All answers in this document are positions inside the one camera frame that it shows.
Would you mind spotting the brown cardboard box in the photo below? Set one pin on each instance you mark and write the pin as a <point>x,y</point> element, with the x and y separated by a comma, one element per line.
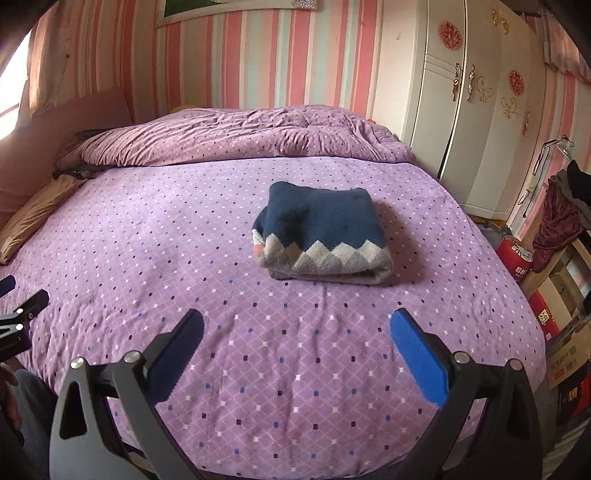
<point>570,357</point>

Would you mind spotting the white wardrobe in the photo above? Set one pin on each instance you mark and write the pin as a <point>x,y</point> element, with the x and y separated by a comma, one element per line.
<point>471,138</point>

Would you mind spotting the dark cloth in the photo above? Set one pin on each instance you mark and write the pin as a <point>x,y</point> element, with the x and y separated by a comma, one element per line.
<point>74,154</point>

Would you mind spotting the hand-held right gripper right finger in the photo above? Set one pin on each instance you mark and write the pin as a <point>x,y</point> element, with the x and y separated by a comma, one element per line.
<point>418,360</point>

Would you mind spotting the pink headboard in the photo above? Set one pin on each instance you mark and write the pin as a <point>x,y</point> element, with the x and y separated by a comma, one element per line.
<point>69,120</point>

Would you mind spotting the purple diamond-print bed sheet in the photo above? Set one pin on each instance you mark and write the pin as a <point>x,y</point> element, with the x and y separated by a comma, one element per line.
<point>184,240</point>

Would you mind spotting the red canister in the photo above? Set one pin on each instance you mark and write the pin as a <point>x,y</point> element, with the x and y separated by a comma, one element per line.
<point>515,256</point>

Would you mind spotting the framed wall picture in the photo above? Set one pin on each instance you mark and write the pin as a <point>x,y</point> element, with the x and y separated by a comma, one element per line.
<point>231,9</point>

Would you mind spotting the navy patterned knit sweater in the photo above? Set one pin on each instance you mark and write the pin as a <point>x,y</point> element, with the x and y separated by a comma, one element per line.
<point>323,217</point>

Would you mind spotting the pink frilled curtain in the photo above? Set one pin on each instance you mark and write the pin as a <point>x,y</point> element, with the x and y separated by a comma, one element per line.
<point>565,41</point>

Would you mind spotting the maroon garment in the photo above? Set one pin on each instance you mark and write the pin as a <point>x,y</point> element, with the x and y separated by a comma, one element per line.
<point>556,221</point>

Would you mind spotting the person's left hand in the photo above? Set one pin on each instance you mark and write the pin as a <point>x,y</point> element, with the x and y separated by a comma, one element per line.
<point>8,383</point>

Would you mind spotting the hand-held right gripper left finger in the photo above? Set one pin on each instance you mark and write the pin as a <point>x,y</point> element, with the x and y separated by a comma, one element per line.
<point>178,360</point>

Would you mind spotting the red cardboard box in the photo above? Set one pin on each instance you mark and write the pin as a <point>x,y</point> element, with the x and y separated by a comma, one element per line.
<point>545,316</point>

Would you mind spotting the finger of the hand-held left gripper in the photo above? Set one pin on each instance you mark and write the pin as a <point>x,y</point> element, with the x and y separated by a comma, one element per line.
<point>5,285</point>
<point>34,302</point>

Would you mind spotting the tan pillow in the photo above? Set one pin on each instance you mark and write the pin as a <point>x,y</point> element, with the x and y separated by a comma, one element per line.
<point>37,212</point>

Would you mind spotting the person's leg in jeans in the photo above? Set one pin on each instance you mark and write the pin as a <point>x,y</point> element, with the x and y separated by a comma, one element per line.
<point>34,415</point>

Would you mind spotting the black garment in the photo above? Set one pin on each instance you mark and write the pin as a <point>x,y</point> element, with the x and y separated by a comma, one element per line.
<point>579,180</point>

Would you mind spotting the window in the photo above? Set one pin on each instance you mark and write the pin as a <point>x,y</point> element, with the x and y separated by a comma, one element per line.
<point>11,92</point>

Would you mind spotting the purple dotted quilt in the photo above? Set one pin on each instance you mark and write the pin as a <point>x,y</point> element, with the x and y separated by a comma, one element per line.
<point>254,134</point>

